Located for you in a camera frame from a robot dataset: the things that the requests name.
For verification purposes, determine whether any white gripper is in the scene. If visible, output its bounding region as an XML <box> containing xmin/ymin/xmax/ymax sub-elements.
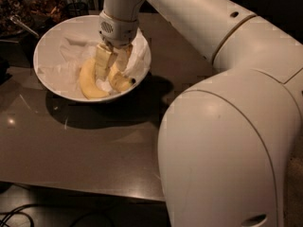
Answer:
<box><xmin>95</xmin><ymin>11</ymin><xmax>138</xmax><ymax>81</ymax></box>

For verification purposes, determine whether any yellow banana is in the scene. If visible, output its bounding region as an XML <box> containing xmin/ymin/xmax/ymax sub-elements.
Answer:
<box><xmin>79</xmin><ymin>58</ymin><xmax>110</xmax><ymax>99</ymax></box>
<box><xmin>108</xmin><ymin>63</ymin><xmax>135</xmax><ymax>92</ymax></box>

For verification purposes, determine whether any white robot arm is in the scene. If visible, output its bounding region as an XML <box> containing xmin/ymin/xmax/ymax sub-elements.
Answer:
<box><xmin>99</xmin><ymin>0</ymin><xmax>303</xmax><ymax>227</ymax></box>

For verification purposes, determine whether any white bowl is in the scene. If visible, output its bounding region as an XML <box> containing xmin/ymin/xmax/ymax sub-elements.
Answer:
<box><xmin>34</xmin><ymin>15</ymin><xmax>152</xmax><ymax>103</ymax></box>

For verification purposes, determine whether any glass bowl with snacks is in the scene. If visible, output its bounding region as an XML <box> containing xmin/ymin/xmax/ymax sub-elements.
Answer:
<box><xmin>0</xmin><ymin>0</ymin><xmax>67</xmax><ymax>38</ymax></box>

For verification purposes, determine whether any white paper liner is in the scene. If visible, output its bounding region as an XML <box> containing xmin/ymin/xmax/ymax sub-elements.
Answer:
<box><xmin>33</xmin><ymin>23</ymin><xmax>152</xmax><ymax>102</ymax></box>

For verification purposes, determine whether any dark cup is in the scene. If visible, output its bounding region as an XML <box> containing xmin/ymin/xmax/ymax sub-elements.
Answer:
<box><xmin>65</xmin><ymin>2</ymin><xmax>88</xmax><ymax>18</ymax></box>

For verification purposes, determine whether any metal spoon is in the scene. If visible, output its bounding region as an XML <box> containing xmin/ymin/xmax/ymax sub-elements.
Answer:
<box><xmin>9</xmin><ymin>15</ymin><xmax>40</xmax><ymax>39</ymax></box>

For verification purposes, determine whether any black cable on floor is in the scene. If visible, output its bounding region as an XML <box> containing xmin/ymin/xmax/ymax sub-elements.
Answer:
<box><xmin>0</xmin><ymin>203</ymin><xmax>116</xmax><ymax>227</ymax></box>

